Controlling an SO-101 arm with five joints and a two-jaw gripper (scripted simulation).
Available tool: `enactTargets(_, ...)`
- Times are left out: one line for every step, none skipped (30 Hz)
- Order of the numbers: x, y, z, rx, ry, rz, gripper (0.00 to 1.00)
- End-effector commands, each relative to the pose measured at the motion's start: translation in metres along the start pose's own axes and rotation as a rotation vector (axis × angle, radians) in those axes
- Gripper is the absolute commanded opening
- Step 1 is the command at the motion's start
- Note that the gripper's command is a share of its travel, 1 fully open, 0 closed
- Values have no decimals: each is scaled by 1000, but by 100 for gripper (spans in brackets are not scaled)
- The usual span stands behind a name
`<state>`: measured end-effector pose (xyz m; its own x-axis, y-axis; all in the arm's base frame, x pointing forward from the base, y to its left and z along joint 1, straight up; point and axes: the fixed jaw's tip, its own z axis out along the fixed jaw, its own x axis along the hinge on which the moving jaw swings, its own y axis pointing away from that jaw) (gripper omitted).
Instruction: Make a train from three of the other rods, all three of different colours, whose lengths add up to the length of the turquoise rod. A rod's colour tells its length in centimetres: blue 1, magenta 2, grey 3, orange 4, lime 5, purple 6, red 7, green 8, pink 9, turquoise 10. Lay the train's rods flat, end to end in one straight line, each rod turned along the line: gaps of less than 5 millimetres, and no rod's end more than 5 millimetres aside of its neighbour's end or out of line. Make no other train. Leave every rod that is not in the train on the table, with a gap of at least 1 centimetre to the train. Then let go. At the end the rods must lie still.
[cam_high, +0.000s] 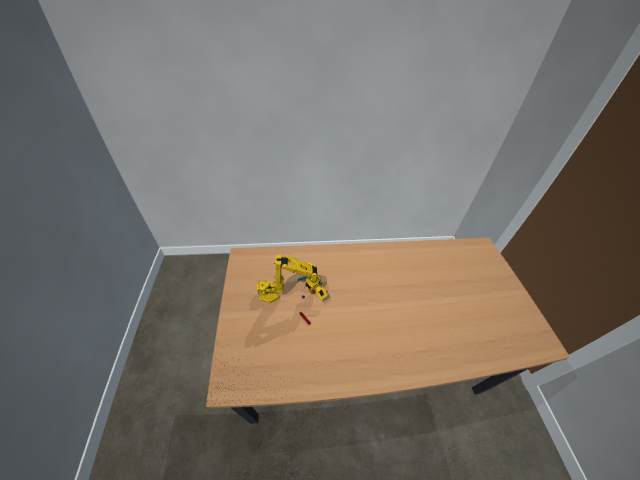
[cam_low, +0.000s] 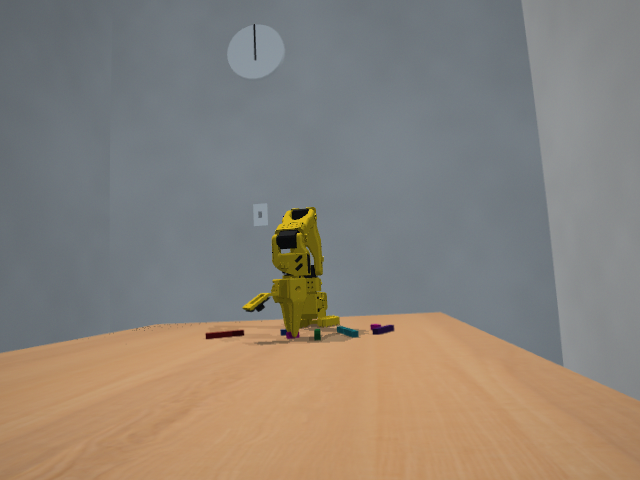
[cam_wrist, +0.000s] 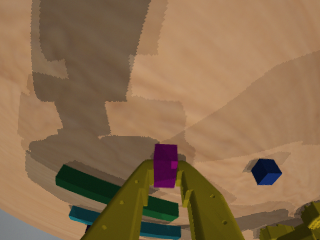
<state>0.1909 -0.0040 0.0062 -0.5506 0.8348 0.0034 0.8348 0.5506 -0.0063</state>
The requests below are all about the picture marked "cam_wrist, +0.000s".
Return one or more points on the turquoise rod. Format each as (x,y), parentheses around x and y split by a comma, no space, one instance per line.
(147,229)

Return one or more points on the magenta rod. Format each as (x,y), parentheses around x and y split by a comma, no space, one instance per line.
(165,163)

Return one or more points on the small blue cube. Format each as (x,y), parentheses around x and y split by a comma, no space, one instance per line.
(266,172)

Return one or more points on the green rod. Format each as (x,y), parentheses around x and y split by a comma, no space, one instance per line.
(103,191)

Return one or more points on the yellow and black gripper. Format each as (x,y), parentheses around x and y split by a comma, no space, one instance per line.
(210,217)

